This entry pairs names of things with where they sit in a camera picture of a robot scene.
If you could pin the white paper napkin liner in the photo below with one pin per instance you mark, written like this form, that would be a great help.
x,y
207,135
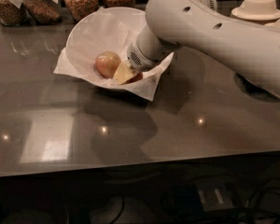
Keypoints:
x,y
84,41

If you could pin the yellow-green apple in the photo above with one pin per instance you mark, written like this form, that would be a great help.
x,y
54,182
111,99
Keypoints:
x,y
107,63

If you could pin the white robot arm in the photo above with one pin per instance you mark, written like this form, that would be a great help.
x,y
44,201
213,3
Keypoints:
x,y
248,49

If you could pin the rear paper bowl stack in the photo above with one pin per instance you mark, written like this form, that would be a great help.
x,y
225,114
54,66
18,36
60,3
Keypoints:
x,y
257,10

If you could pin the red apple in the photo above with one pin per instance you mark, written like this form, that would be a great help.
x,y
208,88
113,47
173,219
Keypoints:
x,y
138,77

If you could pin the dark box under table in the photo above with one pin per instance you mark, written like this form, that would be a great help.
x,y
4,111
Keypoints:
x,y
203,200

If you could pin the black tray mat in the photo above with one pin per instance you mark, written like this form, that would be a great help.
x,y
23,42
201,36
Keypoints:
x,y
253,91

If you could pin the far left cereal jar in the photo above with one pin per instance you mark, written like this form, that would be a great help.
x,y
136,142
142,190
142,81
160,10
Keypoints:
x,y
10,14

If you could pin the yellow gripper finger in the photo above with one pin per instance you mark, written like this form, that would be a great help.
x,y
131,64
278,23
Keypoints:
x,y
124,73

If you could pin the white bowl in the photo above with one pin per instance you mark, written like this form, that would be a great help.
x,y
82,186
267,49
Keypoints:
x,y
96,34

